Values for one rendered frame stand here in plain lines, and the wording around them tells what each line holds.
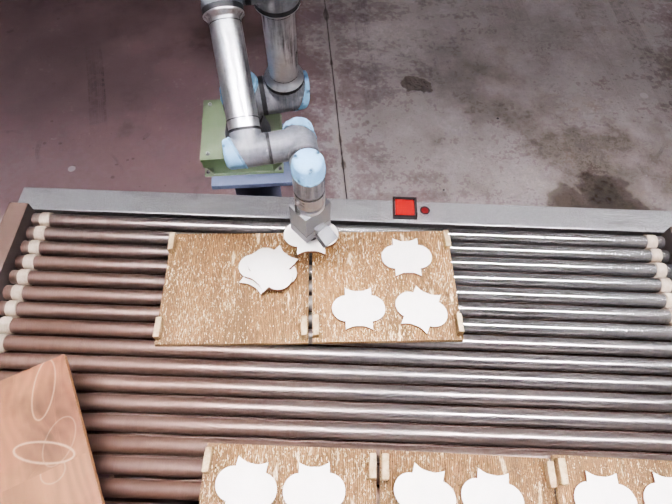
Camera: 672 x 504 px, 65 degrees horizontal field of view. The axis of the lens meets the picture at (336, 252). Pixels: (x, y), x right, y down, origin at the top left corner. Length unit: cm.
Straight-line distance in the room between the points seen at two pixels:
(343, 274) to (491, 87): 226
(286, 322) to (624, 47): 327
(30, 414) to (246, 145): 79
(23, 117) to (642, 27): 401
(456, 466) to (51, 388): 97
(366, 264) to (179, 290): 54
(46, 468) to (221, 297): 57
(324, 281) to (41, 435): 78
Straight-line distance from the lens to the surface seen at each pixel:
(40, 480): 138
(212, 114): 189
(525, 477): 143
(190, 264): 158
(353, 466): 135
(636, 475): 154
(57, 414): 141
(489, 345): 151
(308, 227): 131
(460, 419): 143
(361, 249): 156
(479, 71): 363
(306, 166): 116
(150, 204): 175
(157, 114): 336
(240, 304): 149
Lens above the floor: 227
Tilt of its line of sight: 60 degrees down
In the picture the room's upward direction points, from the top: 2 degrees clockwise
